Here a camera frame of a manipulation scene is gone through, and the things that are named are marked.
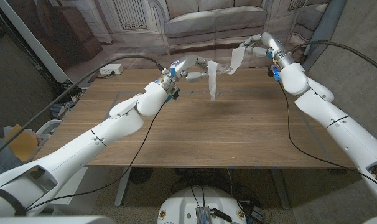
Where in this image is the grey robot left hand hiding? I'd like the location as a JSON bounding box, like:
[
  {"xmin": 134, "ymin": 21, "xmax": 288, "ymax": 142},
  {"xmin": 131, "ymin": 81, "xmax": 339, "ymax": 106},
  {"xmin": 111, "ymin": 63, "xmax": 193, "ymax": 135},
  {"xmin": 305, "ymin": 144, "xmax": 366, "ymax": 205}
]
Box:
[{"xmin": 168, "ymin": 54, "xmax": 210, "ymax": 83}]

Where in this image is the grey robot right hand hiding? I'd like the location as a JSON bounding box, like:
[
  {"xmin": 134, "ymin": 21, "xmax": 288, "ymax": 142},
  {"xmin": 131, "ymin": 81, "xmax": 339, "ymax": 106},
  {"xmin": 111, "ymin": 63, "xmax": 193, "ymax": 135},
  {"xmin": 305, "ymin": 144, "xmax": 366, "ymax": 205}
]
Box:
[{"xmin": 238, "ymin": 32, "xmax": 286, "ymax": 59}]

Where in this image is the white gauze bandage strip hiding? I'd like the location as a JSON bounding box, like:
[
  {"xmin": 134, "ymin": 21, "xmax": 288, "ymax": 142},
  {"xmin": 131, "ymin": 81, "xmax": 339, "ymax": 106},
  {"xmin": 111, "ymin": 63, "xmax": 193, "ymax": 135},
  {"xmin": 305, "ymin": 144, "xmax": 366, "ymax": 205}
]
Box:
[{"xmin": 208, "ymin": 45, "xmax": 247, "ymax": 102}]

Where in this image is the clear plastic wrapper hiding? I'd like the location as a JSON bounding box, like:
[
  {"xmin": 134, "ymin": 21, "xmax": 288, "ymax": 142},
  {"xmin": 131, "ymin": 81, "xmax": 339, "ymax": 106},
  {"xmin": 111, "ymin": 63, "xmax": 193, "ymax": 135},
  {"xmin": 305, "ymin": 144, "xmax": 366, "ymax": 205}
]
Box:
[{"xmin": 218, "ymin": 63, "xmax": 233, "ymax": 76}]

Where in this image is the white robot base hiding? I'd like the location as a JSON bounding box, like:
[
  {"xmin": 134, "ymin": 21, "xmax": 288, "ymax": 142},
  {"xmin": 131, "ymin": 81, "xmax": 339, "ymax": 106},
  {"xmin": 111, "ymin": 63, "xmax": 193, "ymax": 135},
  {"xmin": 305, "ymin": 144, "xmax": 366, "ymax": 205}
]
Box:
[{"xmin": 157, "ymin": 185, "xmax": 248, "ymax": 224}]

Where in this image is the printed room backdrop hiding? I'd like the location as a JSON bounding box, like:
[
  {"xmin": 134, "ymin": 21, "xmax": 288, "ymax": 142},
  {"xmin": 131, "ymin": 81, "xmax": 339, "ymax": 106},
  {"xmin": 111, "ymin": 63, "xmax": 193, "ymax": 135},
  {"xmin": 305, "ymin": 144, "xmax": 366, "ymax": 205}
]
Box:
[{"xmin": 7, "ymin": 0, "xmax": 332, "ymax": 85}]

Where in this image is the white power strip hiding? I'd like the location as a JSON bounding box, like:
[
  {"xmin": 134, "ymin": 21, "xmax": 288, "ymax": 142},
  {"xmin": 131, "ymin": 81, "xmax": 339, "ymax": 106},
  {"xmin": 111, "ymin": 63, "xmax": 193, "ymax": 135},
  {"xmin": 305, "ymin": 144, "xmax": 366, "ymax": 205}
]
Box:
[{"xmin": 98, "ymin": 63, "xmax": 124, "ymax": 75}]

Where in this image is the black round floor disc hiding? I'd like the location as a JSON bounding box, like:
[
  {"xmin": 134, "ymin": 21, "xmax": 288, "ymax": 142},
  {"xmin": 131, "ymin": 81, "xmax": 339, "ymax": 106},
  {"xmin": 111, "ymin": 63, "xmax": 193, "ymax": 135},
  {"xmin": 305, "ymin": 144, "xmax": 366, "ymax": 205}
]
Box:
[{"xmin": 128, "ymin": 167, "xmax": 154, "ymax": 184}]

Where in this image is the dark bag pile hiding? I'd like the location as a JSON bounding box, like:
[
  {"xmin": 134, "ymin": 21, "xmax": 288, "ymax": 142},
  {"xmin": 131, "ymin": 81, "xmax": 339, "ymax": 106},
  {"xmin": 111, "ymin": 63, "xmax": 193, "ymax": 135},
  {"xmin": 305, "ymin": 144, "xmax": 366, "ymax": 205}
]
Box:
[{"xmin": 50, "ymin": 79, "xmax": 85, "ymax": 121}]

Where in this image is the grey table leg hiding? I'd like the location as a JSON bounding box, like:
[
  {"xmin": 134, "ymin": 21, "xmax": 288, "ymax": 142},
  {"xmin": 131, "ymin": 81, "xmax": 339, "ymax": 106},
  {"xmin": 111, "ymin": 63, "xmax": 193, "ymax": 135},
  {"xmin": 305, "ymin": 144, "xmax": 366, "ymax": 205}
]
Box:
[
  {"xmin": 271, "ymin": 167, "xmax": 291, "ymax": 210},
  {"xmin": 114, "ymin": 167, "xmax": 132, "ymax": 208}
]

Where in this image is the white plastic chair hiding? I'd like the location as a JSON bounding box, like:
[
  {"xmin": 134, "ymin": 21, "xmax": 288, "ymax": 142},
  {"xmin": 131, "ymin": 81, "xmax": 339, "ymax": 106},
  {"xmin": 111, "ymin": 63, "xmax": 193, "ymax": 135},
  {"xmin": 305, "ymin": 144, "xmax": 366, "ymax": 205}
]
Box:
[{"xmin": 35, "ymin": 119, "xmax": 63, "ymax": 146}]

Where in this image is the grey finned electronics module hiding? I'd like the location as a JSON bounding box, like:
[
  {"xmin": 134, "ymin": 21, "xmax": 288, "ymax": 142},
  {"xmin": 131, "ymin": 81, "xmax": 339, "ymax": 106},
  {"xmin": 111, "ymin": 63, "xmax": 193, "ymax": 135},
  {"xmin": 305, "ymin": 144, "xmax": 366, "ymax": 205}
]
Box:
[{"xmin": 195, "ymin": 205, "xmax": 211, "ymax": 224}]

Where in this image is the black connector bar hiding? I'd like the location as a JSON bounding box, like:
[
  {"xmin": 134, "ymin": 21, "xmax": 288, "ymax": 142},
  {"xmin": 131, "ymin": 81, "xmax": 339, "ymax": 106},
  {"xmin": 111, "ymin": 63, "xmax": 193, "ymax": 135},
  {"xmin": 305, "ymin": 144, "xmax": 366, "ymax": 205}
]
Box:
[{"xmin": 212, "ymin": 208, "xmax": 233, "ymax": 223}]

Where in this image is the grey floor power strip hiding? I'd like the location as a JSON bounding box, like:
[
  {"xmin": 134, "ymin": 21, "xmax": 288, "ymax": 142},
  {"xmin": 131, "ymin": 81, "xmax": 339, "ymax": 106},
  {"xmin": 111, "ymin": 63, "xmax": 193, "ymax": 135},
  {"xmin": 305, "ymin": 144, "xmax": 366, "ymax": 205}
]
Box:
[{"xmin": 249, "ymin": 205, "xmax": 266, "ymax": 222}]

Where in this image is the brown cardboard sheet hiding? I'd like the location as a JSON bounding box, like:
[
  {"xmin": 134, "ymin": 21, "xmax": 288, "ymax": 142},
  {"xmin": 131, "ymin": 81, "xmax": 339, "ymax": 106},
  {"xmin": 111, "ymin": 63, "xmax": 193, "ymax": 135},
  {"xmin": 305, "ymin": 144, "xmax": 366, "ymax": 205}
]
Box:
[{"xmin": 3, "ymin": 124, "xmax": 39, "ymax": 162}]

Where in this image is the person in grey shirt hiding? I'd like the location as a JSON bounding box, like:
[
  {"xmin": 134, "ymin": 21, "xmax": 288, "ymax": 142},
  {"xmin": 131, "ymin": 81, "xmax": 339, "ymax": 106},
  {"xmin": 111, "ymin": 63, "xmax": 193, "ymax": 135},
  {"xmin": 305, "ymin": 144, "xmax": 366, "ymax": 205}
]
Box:
[{"xmin": 0, "ymin": 130, "xmax": 21, "ymax": 180}]

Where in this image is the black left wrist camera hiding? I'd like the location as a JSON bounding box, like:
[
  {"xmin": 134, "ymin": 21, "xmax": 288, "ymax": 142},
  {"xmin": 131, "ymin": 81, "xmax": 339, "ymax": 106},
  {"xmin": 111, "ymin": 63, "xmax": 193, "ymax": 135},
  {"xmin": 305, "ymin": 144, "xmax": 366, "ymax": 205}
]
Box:
[{"xmin": 165, "ymin": 86, "xmax": 180, "ymax": 103}]

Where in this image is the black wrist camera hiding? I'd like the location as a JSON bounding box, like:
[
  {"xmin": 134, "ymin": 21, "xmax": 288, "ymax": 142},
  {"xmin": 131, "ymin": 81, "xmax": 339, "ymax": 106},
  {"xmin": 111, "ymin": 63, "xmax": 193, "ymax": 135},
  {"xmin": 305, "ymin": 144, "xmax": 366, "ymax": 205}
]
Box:
[
  {"xmin": 165, "ymin": 86, "xmax": 180, "ymax": 103},
  {"xmin": 267, "ymin": 65, "xmax": 281, "ymax": 82}
]

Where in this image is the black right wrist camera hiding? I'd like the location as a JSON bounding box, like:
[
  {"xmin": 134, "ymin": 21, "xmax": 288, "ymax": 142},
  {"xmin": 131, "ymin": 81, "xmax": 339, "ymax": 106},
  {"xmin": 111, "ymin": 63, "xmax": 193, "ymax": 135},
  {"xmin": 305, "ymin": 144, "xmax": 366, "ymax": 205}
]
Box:
[{"xmin": 267, "ymin": 65, "xmax": 281, "ymax": 82}]

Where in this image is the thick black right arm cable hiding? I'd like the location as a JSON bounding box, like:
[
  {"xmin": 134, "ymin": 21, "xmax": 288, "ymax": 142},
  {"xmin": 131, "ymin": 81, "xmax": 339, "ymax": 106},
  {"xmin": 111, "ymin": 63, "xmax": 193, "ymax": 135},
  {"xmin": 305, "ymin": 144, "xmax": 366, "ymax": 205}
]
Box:
[{"xmin": 289, "ymin": 39, "xmax": 377, "ymax": 77}]

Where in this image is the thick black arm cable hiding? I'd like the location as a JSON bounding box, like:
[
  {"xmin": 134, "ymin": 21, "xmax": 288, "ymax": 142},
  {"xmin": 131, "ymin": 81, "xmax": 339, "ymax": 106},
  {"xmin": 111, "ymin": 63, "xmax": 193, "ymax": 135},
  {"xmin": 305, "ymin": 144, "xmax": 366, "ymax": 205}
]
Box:
[
  {"xmin": 0, "ymin": 54, "xmax": 165, "ymax": 162},
  {"xmin": 289, "ymin": 39, "xmax": 377, "ymax": 77}
]

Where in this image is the black power plug cable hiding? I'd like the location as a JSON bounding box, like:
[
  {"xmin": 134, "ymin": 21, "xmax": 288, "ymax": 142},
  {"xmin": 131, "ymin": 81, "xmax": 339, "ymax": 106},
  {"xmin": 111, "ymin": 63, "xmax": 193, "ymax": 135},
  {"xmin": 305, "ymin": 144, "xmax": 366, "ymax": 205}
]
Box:
[{"xmin": 96, "ymin": 70, "xmax": 116, "ymax": 79}]

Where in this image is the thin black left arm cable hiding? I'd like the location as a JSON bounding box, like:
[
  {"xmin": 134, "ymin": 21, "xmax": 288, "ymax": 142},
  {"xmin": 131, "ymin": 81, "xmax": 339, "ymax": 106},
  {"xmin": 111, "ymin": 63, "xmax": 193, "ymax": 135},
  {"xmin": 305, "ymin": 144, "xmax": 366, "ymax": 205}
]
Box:
[{"xmin": 25, "ymin": 100, "xmax": 168, "ymax": 212}]

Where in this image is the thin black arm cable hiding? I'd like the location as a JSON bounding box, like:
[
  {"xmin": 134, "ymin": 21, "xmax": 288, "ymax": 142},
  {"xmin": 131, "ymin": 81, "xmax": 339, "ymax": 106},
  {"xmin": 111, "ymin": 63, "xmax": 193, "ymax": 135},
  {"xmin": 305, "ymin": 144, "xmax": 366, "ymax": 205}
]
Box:
[
  {"xmin": 277, "ymin": 80, "xmax": 377, "ymax": 193},
  {"xmin": 25, "ymin": 100, "xmax": 168, "ymax": 212}
]

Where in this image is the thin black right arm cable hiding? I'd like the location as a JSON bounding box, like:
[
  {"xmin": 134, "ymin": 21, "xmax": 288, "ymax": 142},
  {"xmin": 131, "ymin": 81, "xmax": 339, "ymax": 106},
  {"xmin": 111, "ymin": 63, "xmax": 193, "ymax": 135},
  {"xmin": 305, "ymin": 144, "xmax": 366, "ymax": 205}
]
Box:
[{"xmin": 277, "ymin": 80, "xmax": 377, "ymax": 193}]

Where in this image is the black floor cable tangle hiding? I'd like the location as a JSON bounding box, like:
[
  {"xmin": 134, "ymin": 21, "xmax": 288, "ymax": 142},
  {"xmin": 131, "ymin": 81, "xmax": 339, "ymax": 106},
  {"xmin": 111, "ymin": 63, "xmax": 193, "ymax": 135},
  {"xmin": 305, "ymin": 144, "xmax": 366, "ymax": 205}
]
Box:
[{"xmin": 171, "ymin": 167, "xmax": 270, "ymax": 224}]

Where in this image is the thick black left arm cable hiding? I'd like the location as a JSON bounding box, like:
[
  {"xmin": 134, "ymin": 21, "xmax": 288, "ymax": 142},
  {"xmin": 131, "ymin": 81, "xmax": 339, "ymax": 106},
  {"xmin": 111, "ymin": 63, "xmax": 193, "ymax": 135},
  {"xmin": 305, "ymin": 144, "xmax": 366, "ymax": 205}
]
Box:
[{"xmin": 0, "ymin": 54, "xmax": 165, "ymax": 162}]

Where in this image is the white frame post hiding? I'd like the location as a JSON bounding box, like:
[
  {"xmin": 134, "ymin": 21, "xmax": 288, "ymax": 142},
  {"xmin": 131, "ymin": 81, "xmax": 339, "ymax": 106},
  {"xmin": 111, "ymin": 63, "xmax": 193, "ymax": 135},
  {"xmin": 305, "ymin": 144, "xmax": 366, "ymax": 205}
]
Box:
[{"xmin": 0, "ymin": 0, "xmax": 72, "ymax": 84}]

